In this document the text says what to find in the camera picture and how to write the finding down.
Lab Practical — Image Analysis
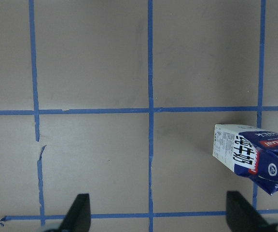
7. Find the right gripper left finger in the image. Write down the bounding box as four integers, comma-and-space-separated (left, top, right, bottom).
57, 193, 91, 232

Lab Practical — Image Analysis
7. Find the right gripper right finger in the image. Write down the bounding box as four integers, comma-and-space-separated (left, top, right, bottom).
226, 191, 277, 232

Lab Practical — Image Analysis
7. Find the milk carton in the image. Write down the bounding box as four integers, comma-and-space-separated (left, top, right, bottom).
212, 124, 278, 195

